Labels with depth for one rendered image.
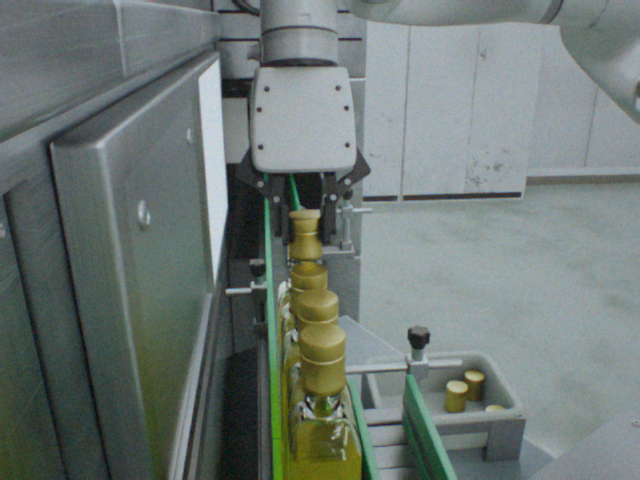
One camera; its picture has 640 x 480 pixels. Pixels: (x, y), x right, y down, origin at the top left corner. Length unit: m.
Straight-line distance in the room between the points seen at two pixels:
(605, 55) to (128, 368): 0.57
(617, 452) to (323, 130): 0.63
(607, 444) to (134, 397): 0.71
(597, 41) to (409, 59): 3.70
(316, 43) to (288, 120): 0.07
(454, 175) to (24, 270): 4.37
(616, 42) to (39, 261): 0.57
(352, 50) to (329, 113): 0.93
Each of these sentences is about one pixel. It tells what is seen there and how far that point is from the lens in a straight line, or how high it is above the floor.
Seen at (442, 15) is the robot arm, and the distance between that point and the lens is 0.66.
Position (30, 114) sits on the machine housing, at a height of 1.34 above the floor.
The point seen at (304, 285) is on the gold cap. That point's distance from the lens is 0.51.
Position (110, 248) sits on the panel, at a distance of 0.33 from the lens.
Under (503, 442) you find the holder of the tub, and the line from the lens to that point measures 0.93.
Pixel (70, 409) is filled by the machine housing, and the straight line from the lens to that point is 0.36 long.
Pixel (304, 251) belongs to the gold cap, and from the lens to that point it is 0.56.
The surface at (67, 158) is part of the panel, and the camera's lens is 0.32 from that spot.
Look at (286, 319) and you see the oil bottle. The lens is 0.59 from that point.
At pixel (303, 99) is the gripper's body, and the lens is 0.54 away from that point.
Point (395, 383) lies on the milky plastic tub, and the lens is 1.01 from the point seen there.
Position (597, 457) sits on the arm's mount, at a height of 0.82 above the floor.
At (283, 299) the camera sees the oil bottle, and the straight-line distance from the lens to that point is 0.64.
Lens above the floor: 1.38
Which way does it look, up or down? 22 degrees down
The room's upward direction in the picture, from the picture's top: straight up
